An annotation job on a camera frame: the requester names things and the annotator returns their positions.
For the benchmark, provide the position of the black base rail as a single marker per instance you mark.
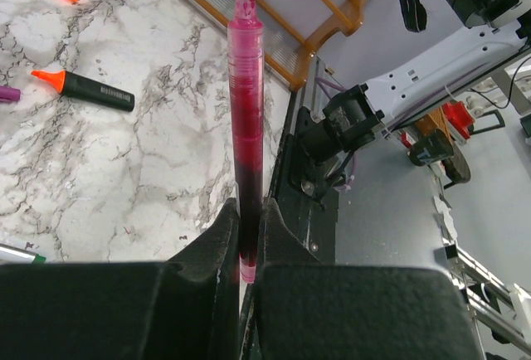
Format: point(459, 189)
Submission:
point(313, 224)

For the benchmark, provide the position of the red ink pen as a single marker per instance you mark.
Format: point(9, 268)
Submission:
point(246, 85)

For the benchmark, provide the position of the wooden rack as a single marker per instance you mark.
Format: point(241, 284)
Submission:
point(287, 51)

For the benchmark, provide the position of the white pen green tip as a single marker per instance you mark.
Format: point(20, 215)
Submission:
point(9, 254)

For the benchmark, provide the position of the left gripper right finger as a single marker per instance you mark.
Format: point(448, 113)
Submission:
point(307, 310)

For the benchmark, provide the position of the purple pen cap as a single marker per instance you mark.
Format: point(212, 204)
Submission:
point(9, 94)

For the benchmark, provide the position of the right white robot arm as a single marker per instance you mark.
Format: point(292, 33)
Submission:
point(494, 34)

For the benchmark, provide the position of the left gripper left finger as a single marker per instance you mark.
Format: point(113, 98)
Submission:
point(182, 308)

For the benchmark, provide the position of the black orange highlighter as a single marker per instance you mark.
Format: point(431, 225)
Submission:
point(82, 88)

